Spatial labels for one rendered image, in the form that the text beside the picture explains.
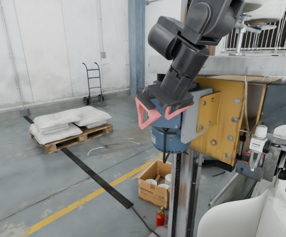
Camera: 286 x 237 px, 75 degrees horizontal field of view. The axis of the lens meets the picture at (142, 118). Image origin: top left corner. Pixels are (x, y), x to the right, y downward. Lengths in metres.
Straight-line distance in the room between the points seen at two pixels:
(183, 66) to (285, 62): 0.35
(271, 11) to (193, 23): 0.47
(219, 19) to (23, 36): 5.02
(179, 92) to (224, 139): 0.42
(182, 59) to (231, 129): 0.43
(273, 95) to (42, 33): 5.08
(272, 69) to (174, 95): 0.33
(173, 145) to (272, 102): 0.32
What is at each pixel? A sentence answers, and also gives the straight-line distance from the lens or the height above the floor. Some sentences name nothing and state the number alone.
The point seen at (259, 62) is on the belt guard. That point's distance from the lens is 0.62.
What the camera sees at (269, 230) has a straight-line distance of 0.68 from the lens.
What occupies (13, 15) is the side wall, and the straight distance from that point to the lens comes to 5.25.
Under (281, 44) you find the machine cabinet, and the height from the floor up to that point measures 1.55.
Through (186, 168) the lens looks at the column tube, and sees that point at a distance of 0.99.
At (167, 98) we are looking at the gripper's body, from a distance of 0.39.
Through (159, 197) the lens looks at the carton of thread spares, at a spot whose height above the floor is 0.12.
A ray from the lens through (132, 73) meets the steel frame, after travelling 6.46.
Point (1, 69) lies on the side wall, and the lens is 5.12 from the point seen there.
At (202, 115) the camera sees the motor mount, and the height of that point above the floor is 1.23.
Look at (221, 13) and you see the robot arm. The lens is 0.33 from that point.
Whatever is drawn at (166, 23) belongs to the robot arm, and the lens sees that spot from 0.41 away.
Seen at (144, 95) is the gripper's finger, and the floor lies 1.34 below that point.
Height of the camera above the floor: 1.42
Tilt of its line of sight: 19 degrees down
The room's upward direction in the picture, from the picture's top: straight up
